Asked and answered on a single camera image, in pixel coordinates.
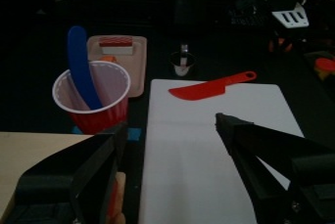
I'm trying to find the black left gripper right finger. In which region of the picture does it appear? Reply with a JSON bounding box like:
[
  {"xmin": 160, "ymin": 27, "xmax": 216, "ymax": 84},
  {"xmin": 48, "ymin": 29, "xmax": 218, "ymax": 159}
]
[{"xmin": 214, "ymin": 112, "xmax": 335, "ymax": 224}]

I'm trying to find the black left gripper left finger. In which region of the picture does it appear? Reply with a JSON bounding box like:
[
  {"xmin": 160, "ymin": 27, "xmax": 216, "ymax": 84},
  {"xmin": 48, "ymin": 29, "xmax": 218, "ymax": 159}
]
[{"xmin": 2, "ymin": 120, "xmax": 129, "ymax": 224}]

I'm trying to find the orange toy carrot bottom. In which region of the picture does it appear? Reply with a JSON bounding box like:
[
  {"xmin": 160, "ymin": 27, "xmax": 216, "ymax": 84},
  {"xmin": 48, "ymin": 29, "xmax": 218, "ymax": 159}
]
[{"xmin": 107, "ymin": 171, "xmax": 127, "ymax": 224}]

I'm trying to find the small orange toy carrot piece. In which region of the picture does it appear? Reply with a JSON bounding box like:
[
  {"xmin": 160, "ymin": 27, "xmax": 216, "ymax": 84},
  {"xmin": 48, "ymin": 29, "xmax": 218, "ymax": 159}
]
[{"xmin": 100, "ymin": 55, "xmax": 119, "ymax": 64}]

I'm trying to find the red plastic cup white inside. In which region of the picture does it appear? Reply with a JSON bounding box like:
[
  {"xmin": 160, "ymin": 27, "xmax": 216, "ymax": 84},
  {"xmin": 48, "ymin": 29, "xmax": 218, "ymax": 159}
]
[{"xmin": 50, "ymin": 60, "xmax": 132, "ymax": 136}]

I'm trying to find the blue sponge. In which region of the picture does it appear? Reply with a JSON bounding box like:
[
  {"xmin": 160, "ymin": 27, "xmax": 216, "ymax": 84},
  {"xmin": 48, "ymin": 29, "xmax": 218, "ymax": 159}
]
[{"xmin": 125, "ymin": 127, "xmax": 143, "ymax": 142}]

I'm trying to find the white cutting board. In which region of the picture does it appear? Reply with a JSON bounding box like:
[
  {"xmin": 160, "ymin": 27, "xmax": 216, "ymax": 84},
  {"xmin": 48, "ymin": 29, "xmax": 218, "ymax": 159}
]
[{"xmin": 137, "ymin": 78, "xmax": 305, "ymax": 224}]

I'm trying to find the red toy knife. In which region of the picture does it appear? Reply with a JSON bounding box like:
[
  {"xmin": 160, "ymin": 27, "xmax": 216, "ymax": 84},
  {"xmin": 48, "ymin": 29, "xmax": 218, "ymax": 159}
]
[{"xmin": 167, "ymin": 70, "xmax": 257, "ymax": 102}]

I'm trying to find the red and yellow toy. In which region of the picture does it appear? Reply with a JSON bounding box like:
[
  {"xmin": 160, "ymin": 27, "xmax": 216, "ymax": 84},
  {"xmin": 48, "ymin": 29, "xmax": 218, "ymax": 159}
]
[{"xmin": 312, "ymin": 56, "xmax": 335, "ymax": 82}]

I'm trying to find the blue toy knife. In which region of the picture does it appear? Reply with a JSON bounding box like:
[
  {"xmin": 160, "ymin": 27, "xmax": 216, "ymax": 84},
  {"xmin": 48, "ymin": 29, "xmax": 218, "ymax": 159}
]
[{"xmin": 66, "ymin": 25, "xmax": 104, "ymax": 111}]

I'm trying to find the beige rectangular plastic tray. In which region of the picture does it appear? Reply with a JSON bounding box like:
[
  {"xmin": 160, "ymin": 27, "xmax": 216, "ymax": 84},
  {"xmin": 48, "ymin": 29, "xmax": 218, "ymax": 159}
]
[{"xmin": 85, "ymin": 34, "xmax": 147, "ymax": 99}]

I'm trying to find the red and white toy block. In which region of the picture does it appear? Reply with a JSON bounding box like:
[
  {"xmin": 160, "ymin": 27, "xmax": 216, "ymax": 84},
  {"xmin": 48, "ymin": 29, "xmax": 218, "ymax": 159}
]
[{"xmin": 97, "ymin": 36, "xmax": 135, "ymax": 56}]

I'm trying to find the white slotted toy spatula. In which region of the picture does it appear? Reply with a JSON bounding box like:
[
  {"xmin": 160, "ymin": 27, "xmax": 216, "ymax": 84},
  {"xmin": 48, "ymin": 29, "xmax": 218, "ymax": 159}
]
[{"xmin": 269, "ymin": 2, "xmax": 310, "ymax": 29}]

